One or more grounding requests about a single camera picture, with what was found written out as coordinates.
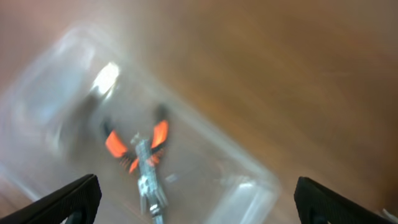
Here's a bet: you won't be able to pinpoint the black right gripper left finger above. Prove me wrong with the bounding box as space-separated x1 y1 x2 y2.
1 174 102 224

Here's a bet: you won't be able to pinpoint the orange black needle-nose pliers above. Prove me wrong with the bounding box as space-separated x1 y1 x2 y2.
101 105 170 174

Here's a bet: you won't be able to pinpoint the clear plastic container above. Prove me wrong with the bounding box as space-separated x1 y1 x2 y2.
1 26 280 223

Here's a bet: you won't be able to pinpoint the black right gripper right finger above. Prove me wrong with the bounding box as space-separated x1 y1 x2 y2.
294 177 393 224

